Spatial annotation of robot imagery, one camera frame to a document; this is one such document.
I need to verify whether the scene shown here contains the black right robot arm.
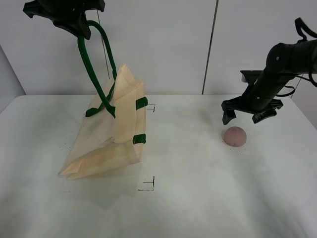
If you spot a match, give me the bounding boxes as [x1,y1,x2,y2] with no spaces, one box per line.
[221,40,317,125]

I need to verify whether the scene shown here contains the cream linen bag green handles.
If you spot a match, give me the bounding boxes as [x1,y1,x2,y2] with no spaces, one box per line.
[59,20,148,180]

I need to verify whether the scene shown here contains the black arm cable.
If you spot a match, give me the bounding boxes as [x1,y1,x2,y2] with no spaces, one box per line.
[278,17,317,98]

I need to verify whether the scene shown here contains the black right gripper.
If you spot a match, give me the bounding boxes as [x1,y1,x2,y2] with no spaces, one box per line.
[221,70,283,125]

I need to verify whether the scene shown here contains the pink peach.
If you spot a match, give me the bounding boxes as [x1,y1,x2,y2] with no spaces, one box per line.
[223,126,247,147]

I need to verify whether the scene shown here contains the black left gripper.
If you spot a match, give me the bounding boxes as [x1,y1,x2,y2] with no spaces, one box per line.
[23,0,106,40]

